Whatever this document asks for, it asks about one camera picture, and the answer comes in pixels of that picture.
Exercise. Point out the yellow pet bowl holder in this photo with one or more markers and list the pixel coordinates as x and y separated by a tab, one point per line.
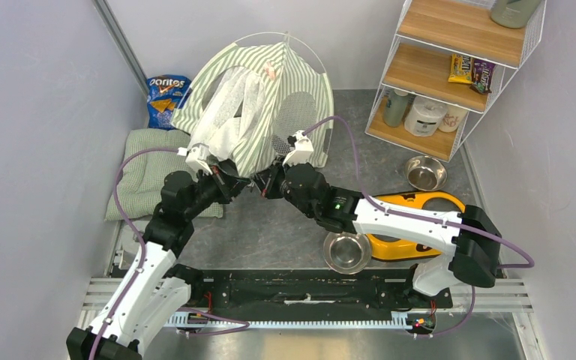
389	249

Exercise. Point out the thin white tent pole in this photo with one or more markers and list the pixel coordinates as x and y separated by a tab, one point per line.
282	69

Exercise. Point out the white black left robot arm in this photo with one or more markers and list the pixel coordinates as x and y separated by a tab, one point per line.
156	285

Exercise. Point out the steel bowl front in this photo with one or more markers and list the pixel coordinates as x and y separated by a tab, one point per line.
347	253

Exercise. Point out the blue Doritos chip bag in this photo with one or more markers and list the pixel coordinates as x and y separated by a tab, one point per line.
166	93

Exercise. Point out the white wire wooden shelf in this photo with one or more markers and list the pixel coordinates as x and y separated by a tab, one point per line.
452	52

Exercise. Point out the green checked pet cushion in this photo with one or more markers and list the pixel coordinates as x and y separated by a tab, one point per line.
139	189

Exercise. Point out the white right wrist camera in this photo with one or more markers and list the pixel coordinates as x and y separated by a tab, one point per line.
301	149

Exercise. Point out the green bottle top shelf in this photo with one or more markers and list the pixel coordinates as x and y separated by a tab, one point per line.
513	14

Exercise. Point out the green bottle lower shelf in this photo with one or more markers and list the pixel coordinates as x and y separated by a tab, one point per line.
395	107

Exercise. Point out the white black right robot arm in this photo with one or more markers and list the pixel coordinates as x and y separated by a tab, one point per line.
469	252

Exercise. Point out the white toilet paper roll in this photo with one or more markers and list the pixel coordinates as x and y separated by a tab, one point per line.
424	116

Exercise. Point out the green bottle shelf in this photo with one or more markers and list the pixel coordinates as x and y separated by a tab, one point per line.
513	14
395	107

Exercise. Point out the cream printed cup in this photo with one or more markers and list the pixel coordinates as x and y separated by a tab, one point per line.
452	119

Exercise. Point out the dark purple candy bag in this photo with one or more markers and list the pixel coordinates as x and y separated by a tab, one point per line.
482	75

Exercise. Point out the yellow candy bag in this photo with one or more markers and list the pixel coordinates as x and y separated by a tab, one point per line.
461	69

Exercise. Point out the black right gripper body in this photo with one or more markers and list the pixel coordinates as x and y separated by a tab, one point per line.
273	185

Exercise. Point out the steel bowl near shelf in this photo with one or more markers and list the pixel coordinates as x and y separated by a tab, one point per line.
425	173

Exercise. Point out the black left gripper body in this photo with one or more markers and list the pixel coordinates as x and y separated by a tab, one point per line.
222	190

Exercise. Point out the green striped pet tent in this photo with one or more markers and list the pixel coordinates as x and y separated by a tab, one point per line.
239	120

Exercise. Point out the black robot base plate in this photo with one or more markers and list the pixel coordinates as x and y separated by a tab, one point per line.
251	289

